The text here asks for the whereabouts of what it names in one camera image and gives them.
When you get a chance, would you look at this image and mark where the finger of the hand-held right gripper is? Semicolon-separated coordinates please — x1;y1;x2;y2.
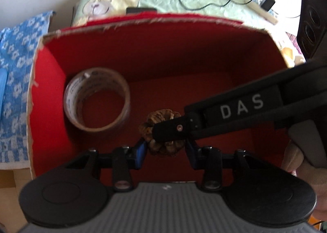
152;112;207;144

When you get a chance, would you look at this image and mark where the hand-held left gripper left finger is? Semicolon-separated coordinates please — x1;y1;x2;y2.
65;140;148;192

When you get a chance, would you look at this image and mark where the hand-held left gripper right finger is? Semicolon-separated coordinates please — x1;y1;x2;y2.
185;138;258;193

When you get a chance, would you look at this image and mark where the brown pine cone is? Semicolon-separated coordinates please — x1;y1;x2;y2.
138;110;186;157

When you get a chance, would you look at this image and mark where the red cardboard box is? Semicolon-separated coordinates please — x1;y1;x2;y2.
26;12;294;180

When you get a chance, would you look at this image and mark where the person's right hand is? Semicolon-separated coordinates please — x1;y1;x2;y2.
282;141;327;190

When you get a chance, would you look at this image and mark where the packing tape roll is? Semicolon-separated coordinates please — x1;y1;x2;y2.
64;68;131;131

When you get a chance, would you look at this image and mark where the white power strip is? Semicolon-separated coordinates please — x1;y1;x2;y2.
245;0;278;24

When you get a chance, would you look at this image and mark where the black charger adapter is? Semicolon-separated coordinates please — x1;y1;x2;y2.
261;0;275;11

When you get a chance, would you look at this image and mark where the black phone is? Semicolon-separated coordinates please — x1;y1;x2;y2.
126;7;157;15

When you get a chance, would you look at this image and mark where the blue floral towel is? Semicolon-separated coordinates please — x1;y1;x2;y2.
0;11;55;169

